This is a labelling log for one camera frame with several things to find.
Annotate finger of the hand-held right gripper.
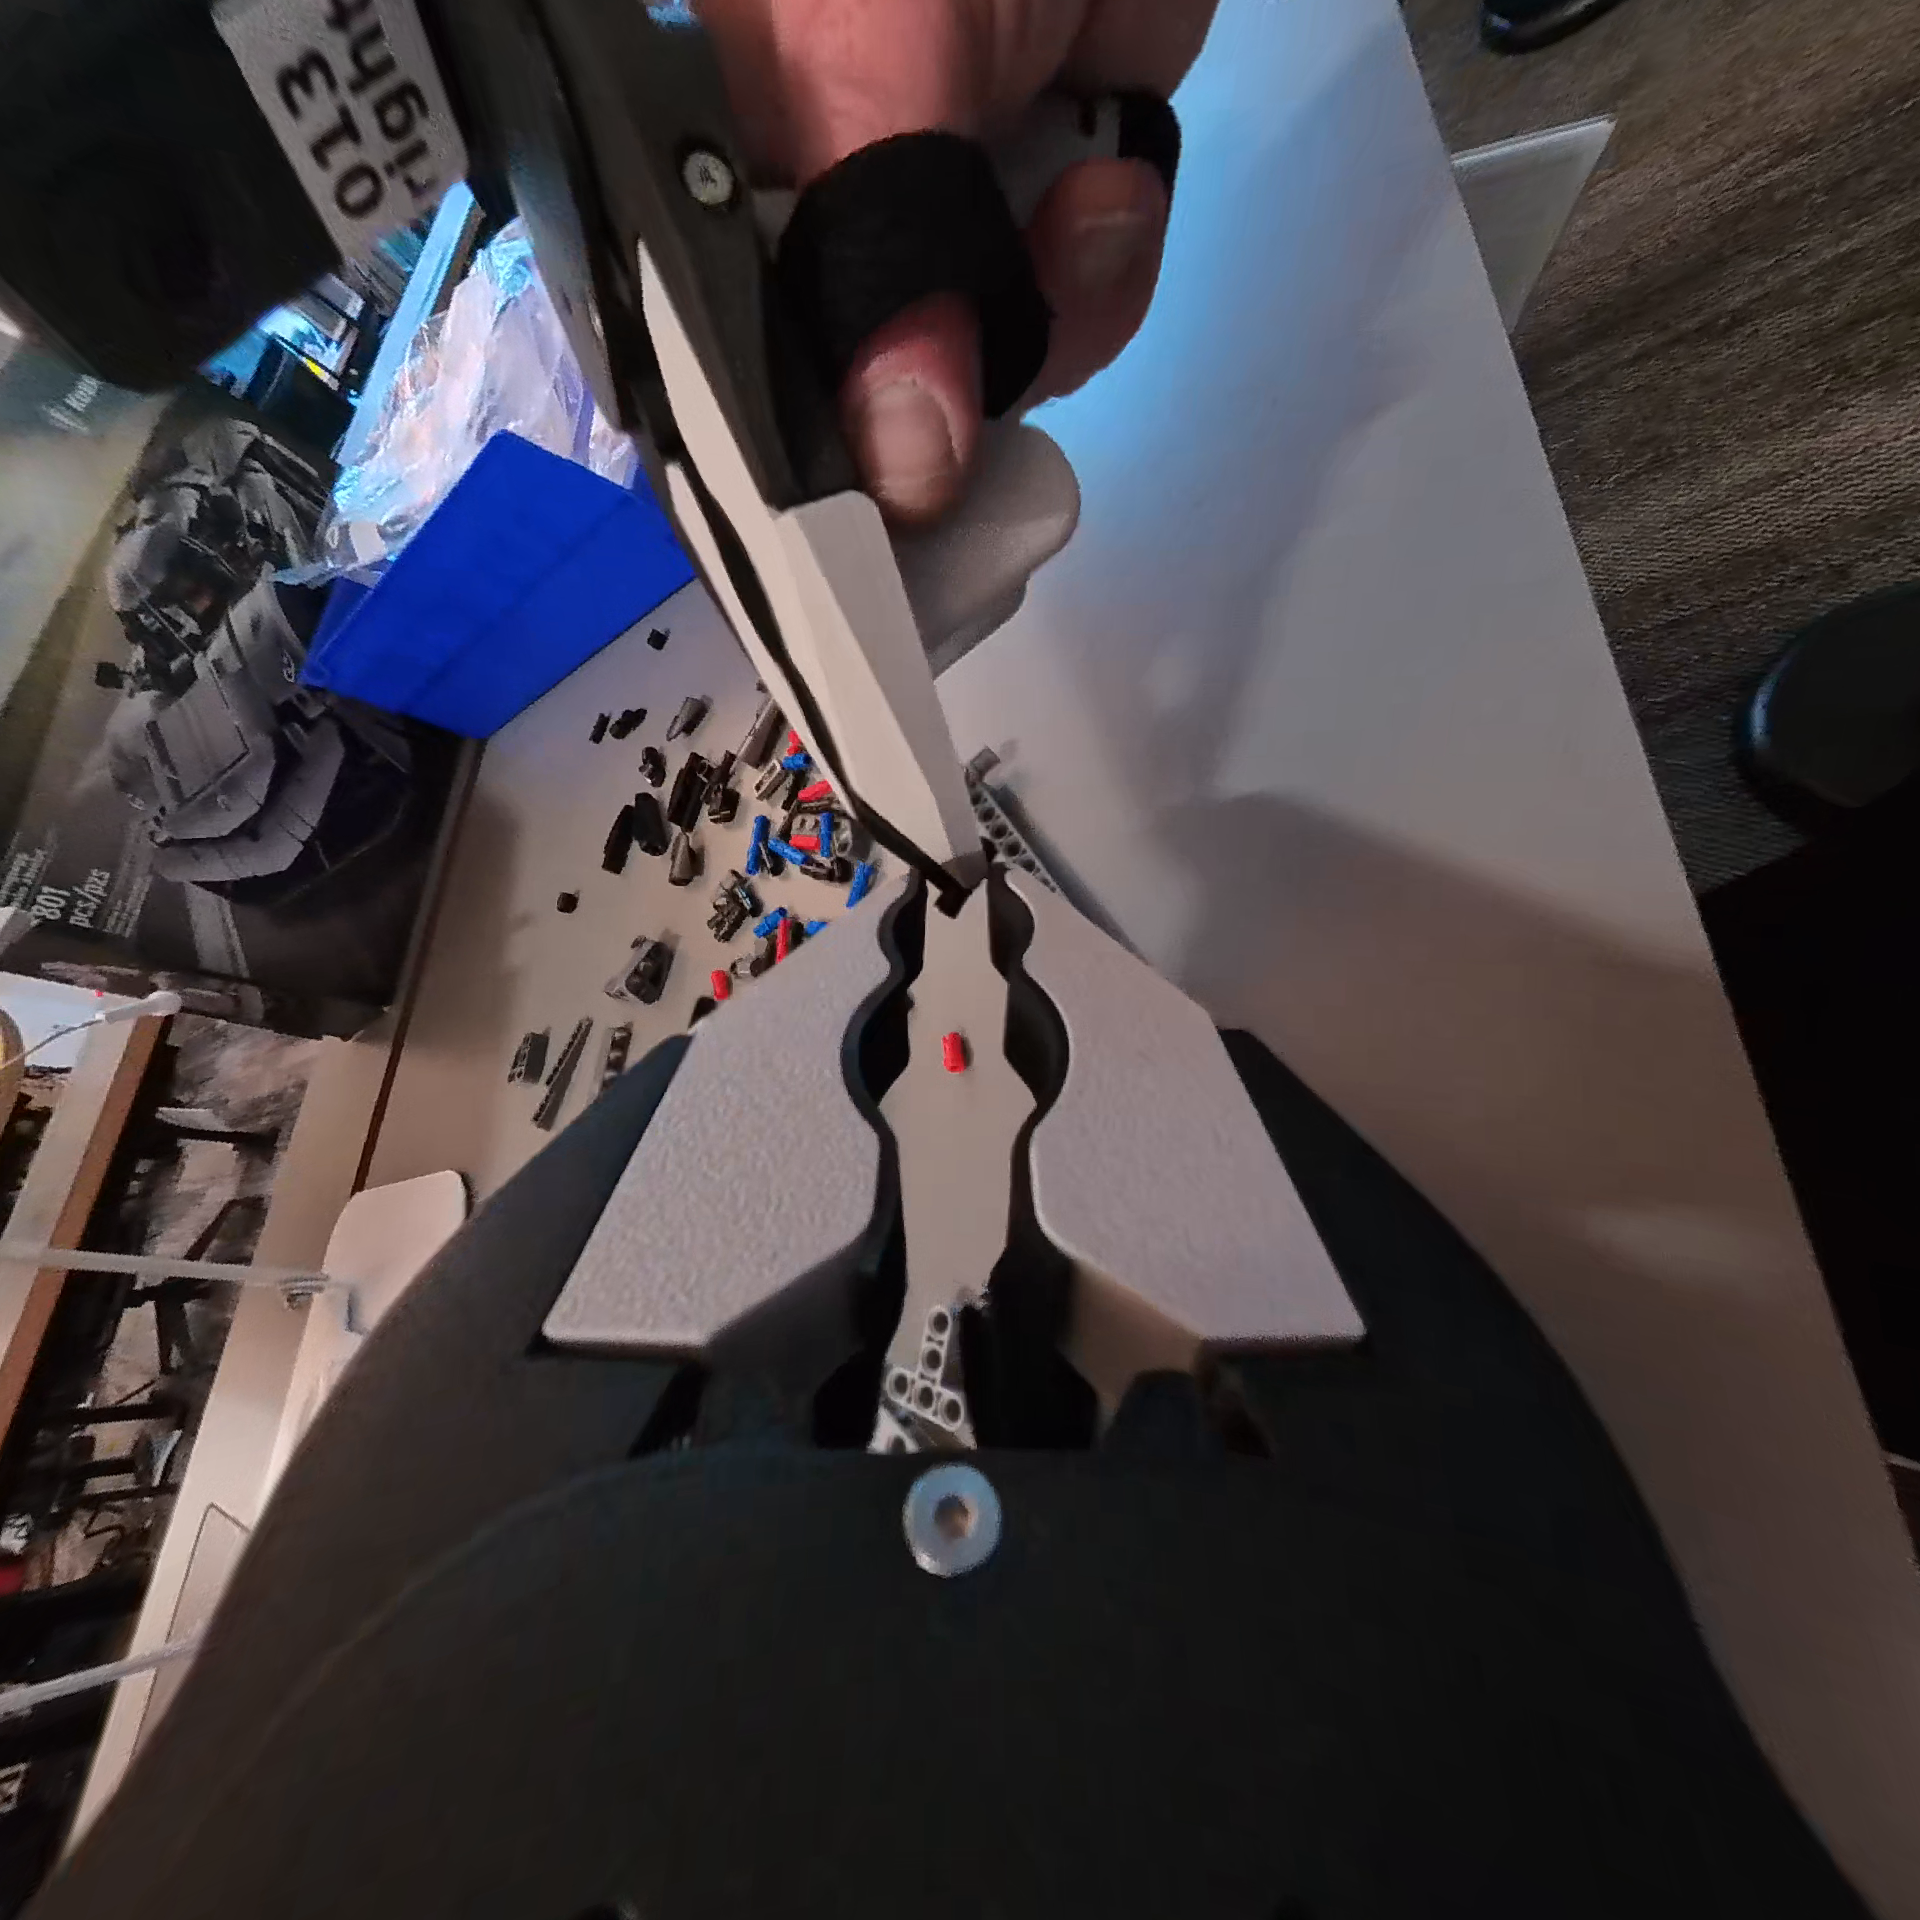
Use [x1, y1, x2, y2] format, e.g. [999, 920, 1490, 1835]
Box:
[656, 462, 929, 886]
[639, 240, 995, 918]

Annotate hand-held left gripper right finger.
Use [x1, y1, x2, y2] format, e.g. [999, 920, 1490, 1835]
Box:
[991, 867, 1368, 1440]

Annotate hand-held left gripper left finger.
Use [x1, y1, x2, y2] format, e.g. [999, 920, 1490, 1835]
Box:
[544, 874, 929, 1449]

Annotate pile of small lego pieces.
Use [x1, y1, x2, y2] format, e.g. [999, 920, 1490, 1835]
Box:
[509, 632, 890, 1130]

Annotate long black lego beam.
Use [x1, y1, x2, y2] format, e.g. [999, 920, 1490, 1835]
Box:
[965, 745, 1062, 896]

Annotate light grey T-shaped lego beam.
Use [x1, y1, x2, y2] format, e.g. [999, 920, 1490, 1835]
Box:
[873, 1302, 993, 1454]

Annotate black lego set box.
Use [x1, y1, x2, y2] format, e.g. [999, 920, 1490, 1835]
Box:
[0, 337, 486, 1040]

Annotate person's right hand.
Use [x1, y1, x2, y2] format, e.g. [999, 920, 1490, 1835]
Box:
[703, 0, 1221, 523]

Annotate blue plastic bin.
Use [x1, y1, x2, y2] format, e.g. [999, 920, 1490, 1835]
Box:
[301, 434, 703, 744]

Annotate clear plastic bags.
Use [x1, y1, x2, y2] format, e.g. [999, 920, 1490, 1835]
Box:
[320, 224, 646, 583]

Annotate clear plastic stand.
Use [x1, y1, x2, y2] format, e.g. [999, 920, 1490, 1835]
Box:
[0, 1242, 362, 1720]

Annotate white flat sheet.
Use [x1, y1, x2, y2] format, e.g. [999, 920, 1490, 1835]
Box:
[1448, 116, 1616, 331]

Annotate black stool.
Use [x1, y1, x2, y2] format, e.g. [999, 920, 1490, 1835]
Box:
[1737, 583, 1920, 822]

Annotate black round stand base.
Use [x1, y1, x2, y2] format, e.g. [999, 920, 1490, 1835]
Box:
[1478, 0, 1631, 58]

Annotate white cable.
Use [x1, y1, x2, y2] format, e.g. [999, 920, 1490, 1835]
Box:
[0, 991, 186, 1075]

